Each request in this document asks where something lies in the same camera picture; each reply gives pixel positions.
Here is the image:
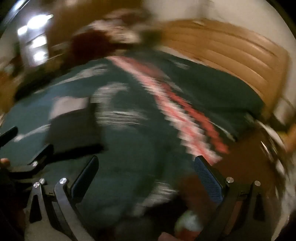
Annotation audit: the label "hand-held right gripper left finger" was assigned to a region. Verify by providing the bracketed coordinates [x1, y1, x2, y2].
[23, 155, 100, 241]

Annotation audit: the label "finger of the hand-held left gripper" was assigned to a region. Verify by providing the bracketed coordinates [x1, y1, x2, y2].
[9, 144, 55, 173]
[0, 126, 18, 147]

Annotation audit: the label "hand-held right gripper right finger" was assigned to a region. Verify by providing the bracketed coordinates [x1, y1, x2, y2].
[194, 156, 274, 241]

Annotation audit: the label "black pants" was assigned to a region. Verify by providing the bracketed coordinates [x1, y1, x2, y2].
[45, 96, 104, 152]

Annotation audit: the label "pile of mixed clothes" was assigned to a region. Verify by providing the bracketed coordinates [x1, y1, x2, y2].
[88, 9, 158, 47]

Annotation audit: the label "dark green printed blanket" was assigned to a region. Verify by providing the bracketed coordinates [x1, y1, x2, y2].
[0, 50, 265, 241]

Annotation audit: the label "dark red cloth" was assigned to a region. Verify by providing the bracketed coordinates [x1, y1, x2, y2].
[69, 32, 130, 63]

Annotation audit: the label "wooden bed headboard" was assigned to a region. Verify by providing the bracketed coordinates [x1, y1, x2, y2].
[159, 20, 290, 116]

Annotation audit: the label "brown curtain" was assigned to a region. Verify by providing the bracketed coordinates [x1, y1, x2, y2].
[46, 0, 144, 47]

